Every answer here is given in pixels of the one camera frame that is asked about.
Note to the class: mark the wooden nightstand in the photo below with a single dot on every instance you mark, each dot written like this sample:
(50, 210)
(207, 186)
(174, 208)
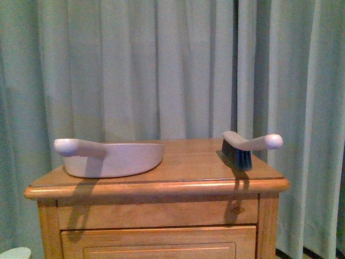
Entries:
(193, 205)

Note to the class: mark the beige plastic dustpan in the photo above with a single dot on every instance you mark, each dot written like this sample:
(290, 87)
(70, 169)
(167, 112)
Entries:
(87, 159)

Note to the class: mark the light green curtain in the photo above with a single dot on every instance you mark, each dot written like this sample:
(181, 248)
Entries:
(147, 70)

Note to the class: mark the pale round object corner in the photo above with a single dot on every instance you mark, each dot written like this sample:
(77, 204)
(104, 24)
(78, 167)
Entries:
(17, 253)

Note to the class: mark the beige hand brush black bristles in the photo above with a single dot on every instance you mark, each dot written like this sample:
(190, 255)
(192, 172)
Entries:
(238, 149)

